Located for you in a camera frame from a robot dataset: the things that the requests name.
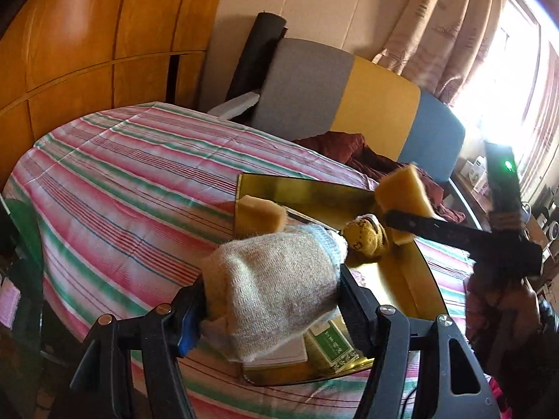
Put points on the white boxes on table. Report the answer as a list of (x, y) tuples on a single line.
[(475, 173)]

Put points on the green tea box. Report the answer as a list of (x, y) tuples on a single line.
[(328, 349)]

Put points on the maroon cloth on chair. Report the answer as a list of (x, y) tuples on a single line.
[(352, 150)]

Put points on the pink patterned curtain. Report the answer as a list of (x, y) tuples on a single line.
[(440, 44)]

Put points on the gold tin box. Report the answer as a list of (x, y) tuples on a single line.
[(400, 277)]

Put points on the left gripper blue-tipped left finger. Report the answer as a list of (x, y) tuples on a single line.
[(102, 386)]

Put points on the white knitted sock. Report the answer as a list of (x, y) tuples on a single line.
[(263, 291)]

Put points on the black rolled mat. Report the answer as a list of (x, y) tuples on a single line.
[(253, 64)]

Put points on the yellow sponge right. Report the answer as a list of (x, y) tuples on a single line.
[(256, 217)]

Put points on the person's right hand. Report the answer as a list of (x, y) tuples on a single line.
[(513, 307)]

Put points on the striped bed sheet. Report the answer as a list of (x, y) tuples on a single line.
[(125, 203)]

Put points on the wooden wardrobe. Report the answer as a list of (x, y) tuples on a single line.
[(62, 59)]

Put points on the tricolour armchair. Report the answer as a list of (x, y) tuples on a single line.
[(313, 88)]

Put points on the cream tea box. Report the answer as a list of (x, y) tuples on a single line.
[(289, 353)]

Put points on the yellow sponge block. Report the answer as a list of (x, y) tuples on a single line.
[(402, 190)]

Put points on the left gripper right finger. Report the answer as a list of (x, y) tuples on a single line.
[(450, 383)]

